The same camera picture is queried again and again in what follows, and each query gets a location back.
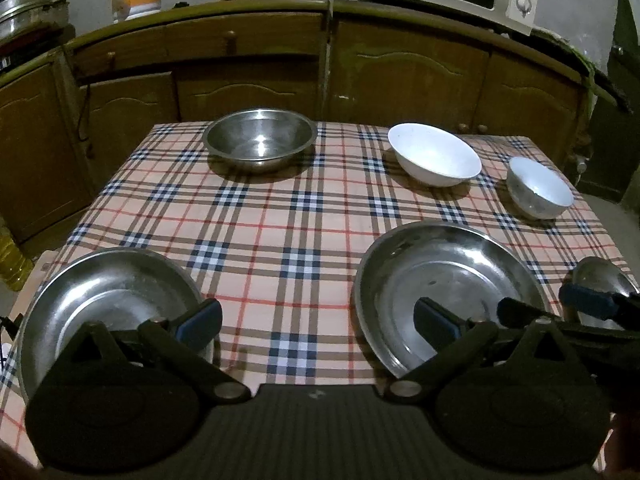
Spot small steel bowl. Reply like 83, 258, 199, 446
570, 256, 640, 331

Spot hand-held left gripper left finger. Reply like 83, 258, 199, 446
55, 298, 252, 404

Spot dark green door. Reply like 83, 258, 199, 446
575, 0, 640, 206

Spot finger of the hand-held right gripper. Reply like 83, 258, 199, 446
559, 284, 640, 332
497, 296, 640, 361

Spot large steel bowl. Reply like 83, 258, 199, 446
202, 108, 318, 175

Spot stacked steel pots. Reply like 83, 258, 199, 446
0, 0, 71, 43

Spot wide white bowl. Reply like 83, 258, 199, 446
388, 123, 482, 188

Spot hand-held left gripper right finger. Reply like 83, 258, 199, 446
385, 297, 581, 403

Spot yellow oil bottle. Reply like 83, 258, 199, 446
0, 215, 33, 291

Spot wooden kitchen cabinet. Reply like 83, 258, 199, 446
0, 0, 618, 256

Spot steel plate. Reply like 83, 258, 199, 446
354, 222, 553, 381
17, 247, 216, 406

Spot deep white patterned bowl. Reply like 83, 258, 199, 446
506, 156, 574, 221

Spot plaid tablecloth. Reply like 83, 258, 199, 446
0, 121, 640, 468

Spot green onions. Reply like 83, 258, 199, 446
537, 30, 631, 111

